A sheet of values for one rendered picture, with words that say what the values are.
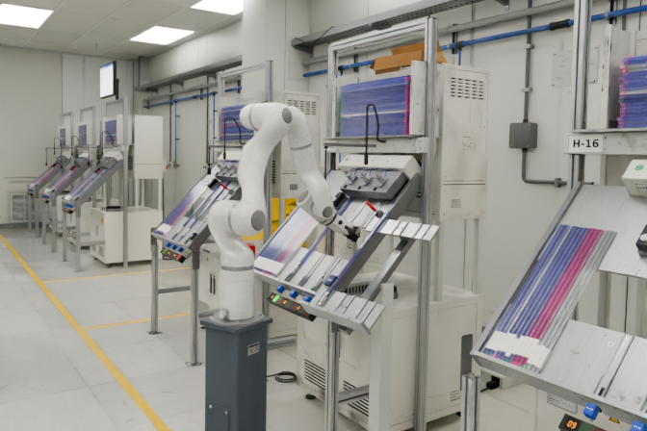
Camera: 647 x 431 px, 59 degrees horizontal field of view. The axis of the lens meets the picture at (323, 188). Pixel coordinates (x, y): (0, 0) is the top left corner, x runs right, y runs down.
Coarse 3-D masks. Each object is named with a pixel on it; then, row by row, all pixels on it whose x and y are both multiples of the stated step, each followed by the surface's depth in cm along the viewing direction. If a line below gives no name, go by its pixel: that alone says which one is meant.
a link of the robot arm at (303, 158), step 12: (312, 144) 227; (300, 156) 224; (312, 156) 226; (300, 168) 226; (312, 168) 227; (312, 180) 225; (324, 180) 227; (312, 192) 224; (324, 192) 224; (324, 204) 225; (324, 216) 226
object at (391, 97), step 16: (384, 80) 266; (400, 80) 257; (352, 96) 285; (368, 96) 276; (384, 96) 266; (400, 96) 257; (352, 112) 286; (368, 112) 276; (384, 112) 266; (400, 112) 257; (352, 128) 286; (368, 128) 276; (384, 128) 266; (400, 128) 257
